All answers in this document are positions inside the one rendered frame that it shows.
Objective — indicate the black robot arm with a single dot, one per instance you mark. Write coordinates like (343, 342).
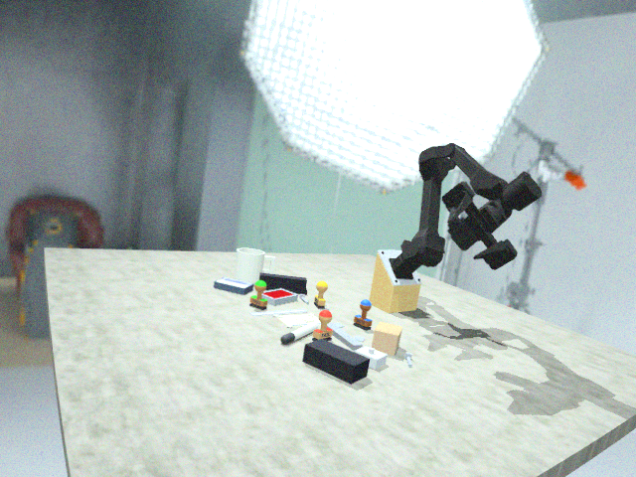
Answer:
(427, 247)

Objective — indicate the white cylinder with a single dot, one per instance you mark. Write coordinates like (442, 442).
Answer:
(290, 337)

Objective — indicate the red ink pad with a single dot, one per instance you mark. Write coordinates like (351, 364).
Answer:
(279, 296)

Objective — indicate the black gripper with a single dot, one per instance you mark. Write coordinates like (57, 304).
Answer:
(482, 222)

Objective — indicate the white mug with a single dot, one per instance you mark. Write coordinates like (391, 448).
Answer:
(250, 263)

